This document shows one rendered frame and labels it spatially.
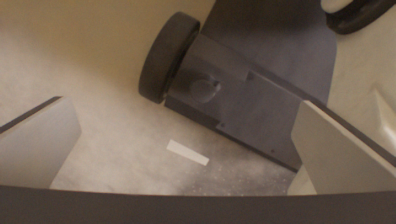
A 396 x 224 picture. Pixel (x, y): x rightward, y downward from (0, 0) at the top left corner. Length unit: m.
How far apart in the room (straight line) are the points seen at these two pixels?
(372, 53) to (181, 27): 0.28
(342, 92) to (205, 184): 0.53
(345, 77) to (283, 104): 0.16
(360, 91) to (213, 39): 0.25
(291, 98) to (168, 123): 0.35
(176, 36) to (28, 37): 0.52
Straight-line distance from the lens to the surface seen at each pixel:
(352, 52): 0.28
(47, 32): 0.74
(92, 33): 0.65
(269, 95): 0.38
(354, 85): 0.24
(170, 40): 0.37
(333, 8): 0.31
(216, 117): 0.36
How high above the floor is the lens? 0.56
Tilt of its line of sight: 73 degrees down
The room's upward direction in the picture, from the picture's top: 163 degrees counter-clockwise
